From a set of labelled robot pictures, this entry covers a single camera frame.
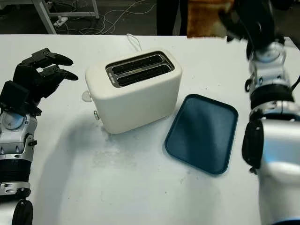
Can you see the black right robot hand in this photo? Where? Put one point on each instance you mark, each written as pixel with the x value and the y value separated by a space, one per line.
pixel 253 21

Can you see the white metal table frame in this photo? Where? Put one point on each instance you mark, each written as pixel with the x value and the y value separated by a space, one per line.
pixel 45 15

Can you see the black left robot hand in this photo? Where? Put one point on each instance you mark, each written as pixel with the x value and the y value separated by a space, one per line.
pixel 39 79

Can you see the person in beige jacket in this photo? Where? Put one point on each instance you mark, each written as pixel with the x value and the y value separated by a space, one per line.
pixel 168 16

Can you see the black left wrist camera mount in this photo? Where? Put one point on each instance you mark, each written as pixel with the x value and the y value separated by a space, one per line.
pixel 12 97

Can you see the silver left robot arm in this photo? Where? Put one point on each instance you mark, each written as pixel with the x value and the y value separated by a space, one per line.
pixel 16 140

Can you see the browned toast slice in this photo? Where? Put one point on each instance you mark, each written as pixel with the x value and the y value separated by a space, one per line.
pixel 202 21

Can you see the white power strip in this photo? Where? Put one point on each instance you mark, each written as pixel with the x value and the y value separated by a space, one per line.
pixel 60 21

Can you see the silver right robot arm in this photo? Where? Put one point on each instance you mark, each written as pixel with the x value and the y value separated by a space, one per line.
pixel 279 152

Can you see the cream white toaster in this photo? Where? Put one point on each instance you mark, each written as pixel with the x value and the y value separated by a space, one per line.
pixel 140 105

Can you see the dark blue plastic tray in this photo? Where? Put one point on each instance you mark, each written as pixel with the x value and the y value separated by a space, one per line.
pixel 201 136

